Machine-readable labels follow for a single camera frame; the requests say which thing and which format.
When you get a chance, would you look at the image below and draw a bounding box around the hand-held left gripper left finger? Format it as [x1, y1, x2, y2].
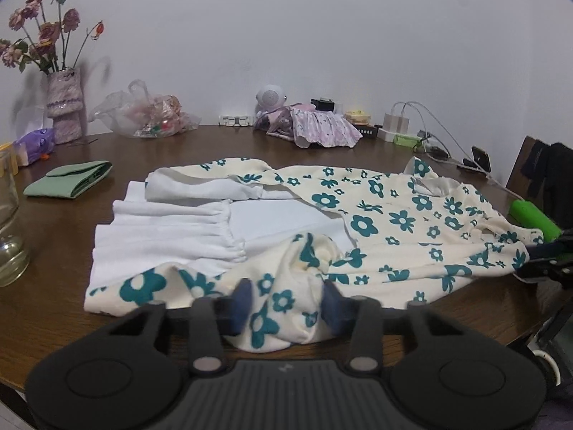
[107, 279, 257, 374]

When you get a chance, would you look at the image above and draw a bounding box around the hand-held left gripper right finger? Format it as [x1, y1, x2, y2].
[322, 280, 454, 373]

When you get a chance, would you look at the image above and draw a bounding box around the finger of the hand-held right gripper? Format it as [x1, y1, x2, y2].
[528, 232, 573, 261]
[515, 257, 573, 283]

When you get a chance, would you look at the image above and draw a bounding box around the cream dress with teal flowers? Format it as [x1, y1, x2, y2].
[84, 157, 544, 352]

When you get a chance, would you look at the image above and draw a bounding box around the bright green case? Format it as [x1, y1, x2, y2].
[508, 199, 562, 243]

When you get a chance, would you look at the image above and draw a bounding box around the dark jacket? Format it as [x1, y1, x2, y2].
[519, 141, 573, 220]

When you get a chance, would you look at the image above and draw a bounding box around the phone on black stand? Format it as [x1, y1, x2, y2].
[457, 145, 492, 173]

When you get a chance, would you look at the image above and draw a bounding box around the black plug adapter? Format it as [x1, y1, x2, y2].
[418, 130, 451, 159]

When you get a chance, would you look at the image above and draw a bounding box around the lilac floral garment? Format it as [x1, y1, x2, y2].
[253, 106, 364, 149]

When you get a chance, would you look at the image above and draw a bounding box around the white round speaker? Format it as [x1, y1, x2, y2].
[255, 84, 287, 115]

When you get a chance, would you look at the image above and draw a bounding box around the clear plastic bag of snacks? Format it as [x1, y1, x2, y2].
[90, 80, 201, 139]

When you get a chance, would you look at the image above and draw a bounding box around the green fabric pouch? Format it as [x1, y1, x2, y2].
[23, 160, 112, 200]

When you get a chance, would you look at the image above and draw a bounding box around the clear glass jar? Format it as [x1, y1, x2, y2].
[0, 150, 31, 287]

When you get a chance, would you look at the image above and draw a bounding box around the purple tissue pack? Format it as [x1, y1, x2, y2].
[13, 128, 55, 166]

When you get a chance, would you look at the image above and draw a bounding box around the knit-covered vase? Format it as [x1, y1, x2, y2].
[46, 68, 88, 145]

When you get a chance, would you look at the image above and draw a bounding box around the dried rose bouquet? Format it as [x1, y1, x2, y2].
[0, 0, 106, 75]

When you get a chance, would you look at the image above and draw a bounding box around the white cable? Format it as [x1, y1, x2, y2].
[400, 101, 524, 200]

